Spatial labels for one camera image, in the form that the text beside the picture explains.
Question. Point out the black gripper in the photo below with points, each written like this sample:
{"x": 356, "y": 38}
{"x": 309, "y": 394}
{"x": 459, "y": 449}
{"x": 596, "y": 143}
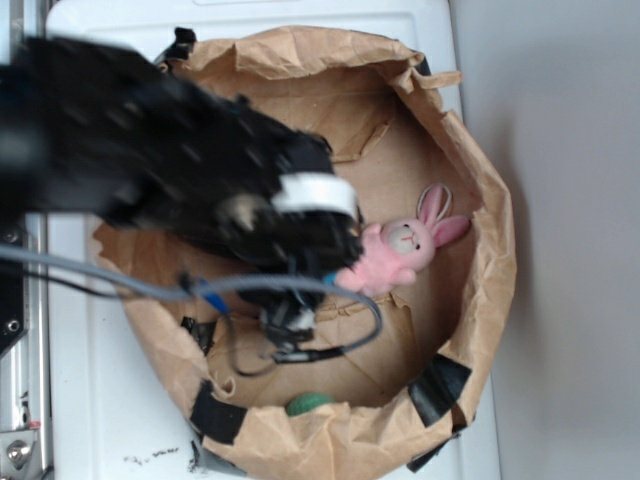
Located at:
{"x": 285, "y": 210}

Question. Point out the blue golf ball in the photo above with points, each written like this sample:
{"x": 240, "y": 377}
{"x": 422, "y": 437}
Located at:
{"x": 331, "y": 278}

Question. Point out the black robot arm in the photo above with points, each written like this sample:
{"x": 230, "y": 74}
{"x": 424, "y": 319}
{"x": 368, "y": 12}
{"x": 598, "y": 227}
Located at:
{"x": 90, "y": 128}

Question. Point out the metal corner bracket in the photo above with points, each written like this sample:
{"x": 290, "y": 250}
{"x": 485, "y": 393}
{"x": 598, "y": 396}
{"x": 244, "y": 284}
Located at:
{"x": 18, "y": 448}

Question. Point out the pink plush bunny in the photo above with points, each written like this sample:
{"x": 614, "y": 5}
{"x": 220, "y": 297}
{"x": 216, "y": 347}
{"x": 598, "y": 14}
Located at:
{"x": 394, "y": 253}

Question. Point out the green ball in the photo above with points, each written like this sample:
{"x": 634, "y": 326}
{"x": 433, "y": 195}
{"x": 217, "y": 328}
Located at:
{"x": 307, "y": 402}

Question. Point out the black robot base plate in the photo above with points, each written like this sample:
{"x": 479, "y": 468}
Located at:
{"x": 12, "y": 290}

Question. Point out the aluminium frame rail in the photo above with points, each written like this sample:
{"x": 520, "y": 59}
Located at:
{"x": 25, "y": 378}

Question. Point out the brown paper bag bin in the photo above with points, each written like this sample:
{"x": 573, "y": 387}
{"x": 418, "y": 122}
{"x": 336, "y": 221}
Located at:
{"x": 407, "y": 393}

